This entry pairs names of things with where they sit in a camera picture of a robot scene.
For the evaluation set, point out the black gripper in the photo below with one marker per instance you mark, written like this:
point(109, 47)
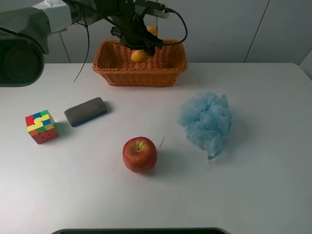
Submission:
point(128, 22)

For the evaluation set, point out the yellow orange mango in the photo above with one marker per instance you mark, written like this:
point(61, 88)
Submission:
point(141, 56)

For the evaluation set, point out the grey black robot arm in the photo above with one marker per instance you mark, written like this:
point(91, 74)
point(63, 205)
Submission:
point(24, 32)

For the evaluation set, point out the orange wicker basket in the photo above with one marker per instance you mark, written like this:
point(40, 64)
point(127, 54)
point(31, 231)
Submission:
point(113, 63)

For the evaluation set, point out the red apple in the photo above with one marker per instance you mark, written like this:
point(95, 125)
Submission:
point(139, 155)

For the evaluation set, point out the grey whiteboard eraser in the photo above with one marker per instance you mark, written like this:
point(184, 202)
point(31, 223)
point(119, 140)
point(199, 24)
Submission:
point(85, 112)

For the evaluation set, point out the blue mesh bath sponge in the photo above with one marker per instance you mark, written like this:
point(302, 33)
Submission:
point(207, 120)

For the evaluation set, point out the multicoloured puzzle cube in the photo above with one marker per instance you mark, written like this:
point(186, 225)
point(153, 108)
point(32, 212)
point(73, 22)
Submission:
point(41, 127)

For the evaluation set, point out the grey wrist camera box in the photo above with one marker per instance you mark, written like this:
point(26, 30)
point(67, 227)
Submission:
point(147, 7)

